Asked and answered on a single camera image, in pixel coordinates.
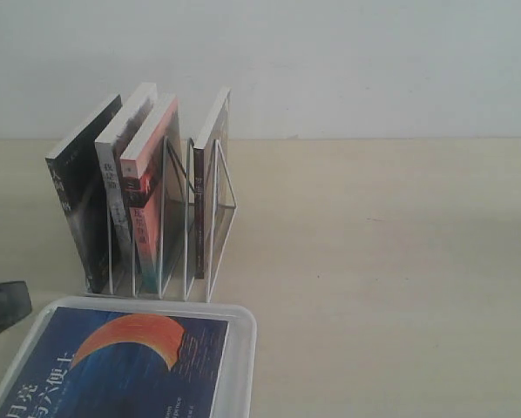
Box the pink red book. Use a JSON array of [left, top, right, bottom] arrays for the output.
[[120, 93, 181, 293]]

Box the dark brown book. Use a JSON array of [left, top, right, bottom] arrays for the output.
[[193, 87, 231, 279]]

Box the white wire book rack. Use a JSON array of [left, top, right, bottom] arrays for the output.
[[99, 138, 238, 303]]

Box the white plastic tray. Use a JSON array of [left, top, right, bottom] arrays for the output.
[[0, 296, 257, 417]]

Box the grey white book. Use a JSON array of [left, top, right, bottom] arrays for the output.
[[94, 82, 158, 262]]

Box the blue moon book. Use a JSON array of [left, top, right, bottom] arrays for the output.
[[0, 307, 228, 417]]

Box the black book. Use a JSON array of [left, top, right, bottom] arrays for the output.
[[45, 94, 122, 293]]

